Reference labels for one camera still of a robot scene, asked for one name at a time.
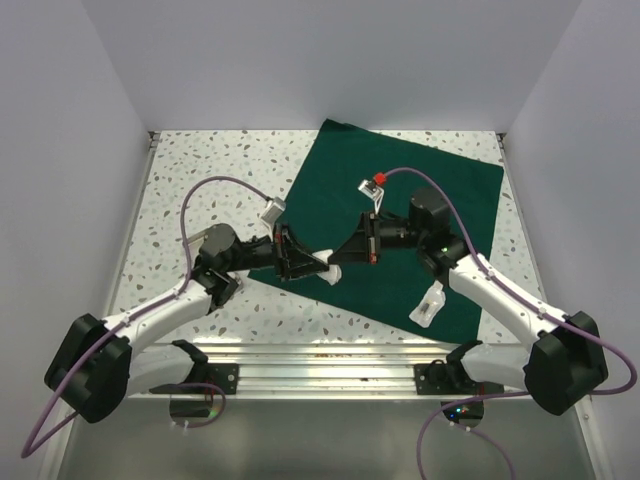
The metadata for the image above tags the aluminium frame rail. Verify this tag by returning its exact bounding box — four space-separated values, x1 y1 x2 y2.
62 339 591 401

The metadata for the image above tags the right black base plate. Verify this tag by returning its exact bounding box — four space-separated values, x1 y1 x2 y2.
413 353 504 396

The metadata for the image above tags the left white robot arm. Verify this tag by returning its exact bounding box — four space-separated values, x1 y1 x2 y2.
44 223 341 423

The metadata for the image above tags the stainless steel instrument tray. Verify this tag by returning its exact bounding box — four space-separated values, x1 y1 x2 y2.
187 228 208 245

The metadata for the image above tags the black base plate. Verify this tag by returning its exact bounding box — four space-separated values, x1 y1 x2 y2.
168 363 239 395
413 353 504 396

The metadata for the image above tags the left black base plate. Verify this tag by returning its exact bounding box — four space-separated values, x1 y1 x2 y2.
168 363 239 395

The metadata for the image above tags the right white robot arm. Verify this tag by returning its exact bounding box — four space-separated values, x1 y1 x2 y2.
328 187 608 415

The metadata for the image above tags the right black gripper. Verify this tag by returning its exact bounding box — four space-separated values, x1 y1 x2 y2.
329 210 426 265

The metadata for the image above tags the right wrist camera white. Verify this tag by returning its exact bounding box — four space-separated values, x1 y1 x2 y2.
358 172 387 215

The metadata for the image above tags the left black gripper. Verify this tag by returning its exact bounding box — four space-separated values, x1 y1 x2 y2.
224 222 328 281

